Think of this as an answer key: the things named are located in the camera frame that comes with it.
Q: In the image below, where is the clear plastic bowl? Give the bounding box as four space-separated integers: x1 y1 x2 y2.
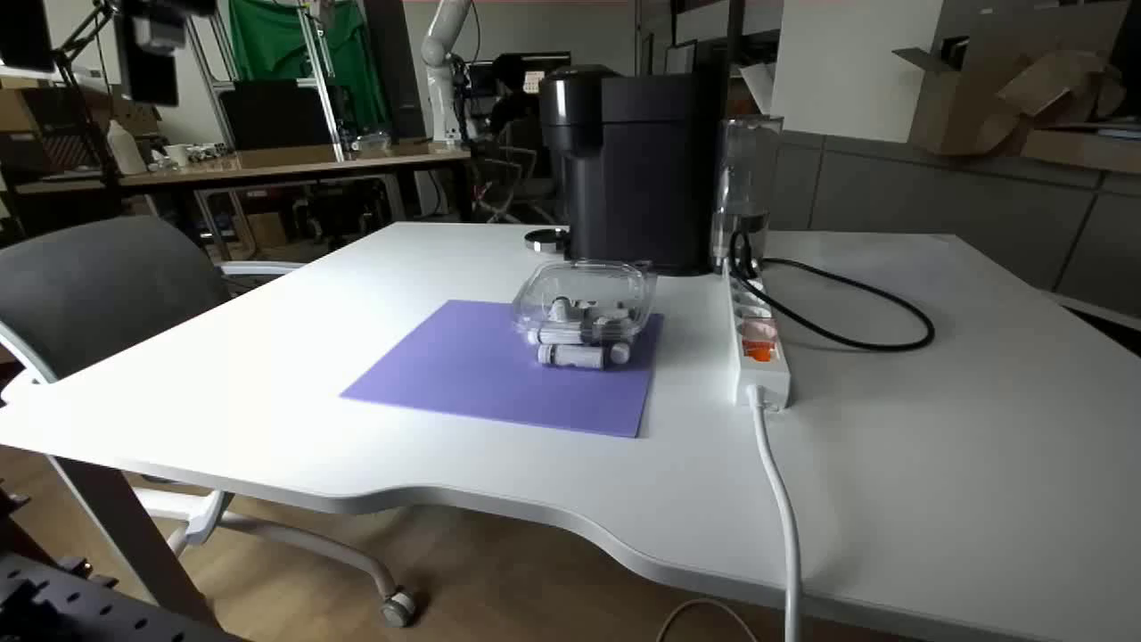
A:
511 281 658 375

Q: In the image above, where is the plain white-label bottle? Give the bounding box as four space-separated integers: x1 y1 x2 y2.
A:
522 325 598 353

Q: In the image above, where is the blue-band label bottle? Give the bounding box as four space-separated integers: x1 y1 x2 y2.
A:
534 339 616 372

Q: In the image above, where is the silver round disc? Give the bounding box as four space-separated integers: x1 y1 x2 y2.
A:
522 226 575 257

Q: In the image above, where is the purple rectangular mat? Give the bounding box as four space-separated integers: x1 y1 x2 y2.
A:
338 298 665 444

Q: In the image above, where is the black coffee machine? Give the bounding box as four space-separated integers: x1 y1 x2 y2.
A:
534 63 729 278

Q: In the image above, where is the white power strip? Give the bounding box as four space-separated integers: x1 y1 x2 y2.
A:
719 264 793 414

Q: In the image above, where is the clear water tank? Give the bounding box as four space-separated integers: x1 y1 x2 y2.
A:
713 116 789 271

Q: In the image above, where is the wooden background desk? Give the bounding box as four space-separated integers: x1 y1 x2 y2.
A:
0 141 472 261

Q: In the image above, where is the black monitor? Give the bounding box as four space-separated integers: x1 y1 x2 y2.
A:
217 79 338 152

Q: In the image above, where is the grey cabinet row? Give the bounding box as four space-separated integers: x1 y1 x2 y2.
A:
758 125 1141 319

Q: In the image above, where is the green cloth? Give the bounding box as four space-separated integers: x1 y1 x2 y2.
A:
225 0 390 137

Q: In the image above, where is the grey office chair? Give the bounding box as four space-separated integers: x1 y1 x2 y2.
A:
0 210 419 633

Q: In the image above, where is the brown cardboard box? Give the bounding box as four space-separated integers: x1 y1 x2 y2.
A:
891 32 1130 163

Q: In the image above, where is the black perforated board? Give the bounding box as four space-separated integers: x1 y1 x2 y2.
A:
0 551 231 642

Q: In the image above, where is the white power cable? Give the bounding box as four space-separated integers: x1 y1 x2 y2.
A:
746 397 805 642

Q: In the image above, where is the black power cable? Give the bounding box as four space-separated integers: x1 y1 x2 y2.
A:
726 226 938 358

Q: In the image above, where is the thin white cable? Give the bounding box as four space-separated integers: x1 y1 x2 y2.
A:
653 591 764 642

